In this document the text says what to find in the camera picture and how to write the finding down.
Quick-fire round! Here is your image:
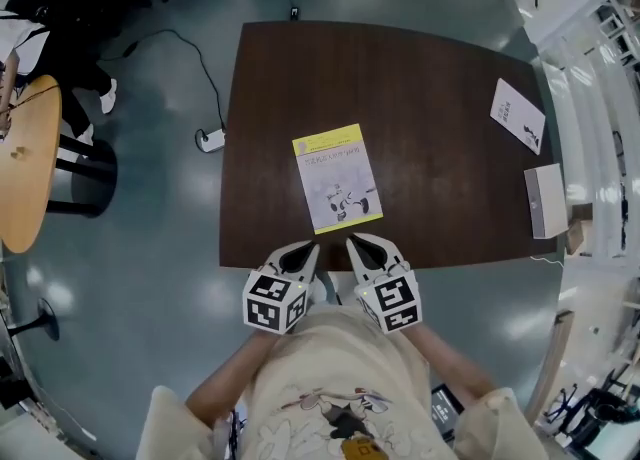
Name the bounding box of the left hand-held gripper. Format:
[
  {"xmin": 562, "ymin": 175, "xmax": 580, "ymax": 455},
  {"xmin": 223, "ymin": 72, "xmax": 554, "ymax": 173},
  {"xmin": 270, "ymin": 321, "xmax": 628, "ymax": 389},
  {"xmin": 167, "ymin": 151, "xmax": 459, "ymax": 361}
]
[{"xmin": 242, "ymin": 242, "xmax": 321, "ymax": 336}]

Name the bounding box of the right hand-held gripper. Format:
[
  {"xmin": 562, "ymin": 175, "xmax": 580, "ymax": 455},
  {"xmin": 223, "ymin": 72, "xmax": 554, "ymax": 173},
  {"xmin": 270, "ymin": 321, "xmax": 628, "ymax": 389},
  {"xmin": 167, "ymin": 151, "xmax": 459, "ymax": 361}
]
[{"xmin": 345, "ymin": 232, "xmax": 422, "ymax": 336}]

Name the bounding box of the white paper booklet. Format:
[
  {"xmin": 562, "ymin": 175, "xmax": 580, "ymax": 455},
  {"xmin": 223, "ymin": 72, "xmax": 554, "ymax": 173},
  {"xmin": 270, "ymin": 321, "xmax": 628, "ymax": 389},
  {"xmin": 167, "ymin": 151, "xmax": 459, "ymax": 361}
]
[{"xmin": 291, "ymin": 123, "xmax": 385, "ymax": 236}]

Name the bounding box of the person's left forearm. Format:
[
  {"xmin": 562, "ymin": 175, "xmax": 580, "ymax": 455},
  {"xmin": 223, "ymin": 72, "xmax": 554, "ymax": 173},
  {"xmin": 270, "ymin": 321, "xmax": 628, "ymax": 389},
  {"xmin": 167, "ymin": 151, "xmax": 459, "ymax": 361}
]
[{"xmin": 184, "ymin": 330, "xmax": 281, "ymax": 424}]

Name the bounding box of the person's right forearm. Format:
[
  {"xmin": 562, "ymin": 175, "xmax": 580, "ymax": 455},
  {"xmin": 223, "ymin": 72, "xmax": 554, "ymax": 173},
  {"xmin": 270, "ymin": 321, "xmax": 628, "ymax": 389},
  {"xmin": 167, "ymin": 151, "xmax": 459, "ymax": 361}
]
[{"xmin": 404, "ymin": 325, "xmax": 499, "ymax": 397}]

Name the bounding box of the black handheld screen device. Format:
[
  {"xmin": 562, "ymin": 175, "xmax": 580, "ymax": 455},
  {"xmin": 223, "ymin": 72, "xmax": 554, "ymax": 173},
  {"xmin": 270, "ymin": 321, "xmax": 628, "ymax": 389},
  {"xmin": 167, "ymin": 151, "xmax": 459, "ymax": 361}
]
[{"xmin": 429, "ymin": 383, "xmax": 465, "ymax": 442}]

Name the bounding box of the white cardboard box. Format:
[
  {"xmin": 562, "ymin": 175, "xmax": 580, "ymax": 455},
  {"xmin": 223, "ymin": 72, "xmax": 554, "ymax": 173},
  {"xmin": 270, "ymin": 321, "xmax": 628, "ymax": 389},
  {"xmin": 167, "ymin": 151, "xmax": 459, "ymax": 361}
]
[{"xmin": 523, "ymin": 162, "xmax": 570, "ymax": 241}]

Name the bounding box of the brown cardboard box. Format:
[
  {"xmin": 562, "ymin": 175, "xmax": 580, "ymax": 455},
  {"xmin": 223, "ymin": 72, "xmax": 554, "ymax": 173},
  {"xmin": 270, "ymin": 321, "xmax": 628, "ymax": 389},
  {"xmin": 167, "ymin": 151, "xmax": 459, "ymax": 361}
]
[{"xmin": 564, "ymin": 202, "xmax": 594, "ymax": 255}]

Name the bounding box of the thin white booklet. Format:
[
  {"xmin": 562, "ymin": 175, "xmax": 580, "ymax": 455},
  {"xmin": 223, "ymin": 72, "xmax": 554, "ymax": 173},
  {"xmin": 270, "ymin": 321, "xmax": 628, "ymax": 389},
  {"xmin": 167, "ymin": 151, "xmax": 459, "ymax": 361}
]
[{"xmin": 489, "ymin": 77, "xmax": 547, "ymax": 156}]

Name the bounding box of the light wooden board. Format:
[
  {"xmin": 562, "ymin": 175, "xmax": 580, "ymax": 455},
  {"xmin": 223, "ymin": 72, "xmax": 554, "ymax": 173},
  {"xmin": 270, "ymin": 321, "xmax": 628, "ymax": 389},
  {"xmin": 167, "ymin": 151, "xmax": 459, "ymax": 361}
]
[{"xmin": 524, "ymin": 307, "xmax": 576, "ymax": 424}]

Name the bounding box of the black floor stand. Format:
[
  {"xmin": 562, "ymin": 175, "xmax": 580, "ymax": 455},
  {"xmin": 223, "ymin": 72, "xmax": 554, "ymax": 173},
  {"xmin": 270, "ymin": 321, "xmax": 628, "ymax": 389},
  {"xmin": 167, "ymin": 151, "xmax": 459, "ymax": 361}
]
[{"xmin": 7, "ymin": 297, "xmax": 61, "ymax": 342}]

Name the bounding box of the round wooden table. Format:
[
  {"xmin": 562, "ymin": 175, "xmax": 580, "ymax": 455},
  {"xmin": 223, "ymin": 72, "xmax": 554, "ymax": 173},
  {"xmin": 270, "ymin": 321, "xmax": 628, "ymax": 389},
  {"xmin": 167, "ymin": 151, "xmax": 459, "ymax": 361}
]
[{"xmin": 0, "ymin": 74, "xmax": 119, "ymax": 255}]

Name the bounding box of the white shelving unit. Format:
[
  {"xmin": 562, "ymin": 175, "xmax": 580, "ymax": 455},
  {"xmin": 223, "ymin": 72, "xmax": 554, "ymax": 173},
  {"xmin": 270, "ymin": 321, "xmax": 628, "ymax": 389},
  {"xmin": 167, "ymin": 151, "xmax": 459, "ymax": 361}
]
[{"xmin": 524, "ymin": 0, "xmax": 640, "ymax": 269}]

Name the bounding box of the long black cable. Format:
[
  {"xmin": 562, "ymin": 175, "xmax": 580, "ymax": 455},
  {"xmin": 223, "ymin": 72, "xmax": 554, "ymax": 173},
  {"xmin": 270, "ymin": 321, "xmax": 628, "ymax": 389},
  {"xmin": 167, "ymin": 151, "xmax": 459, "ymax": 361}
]
[{"xmin": 97, "ymin": 29, "xmax": 227, "ymax": 134}]

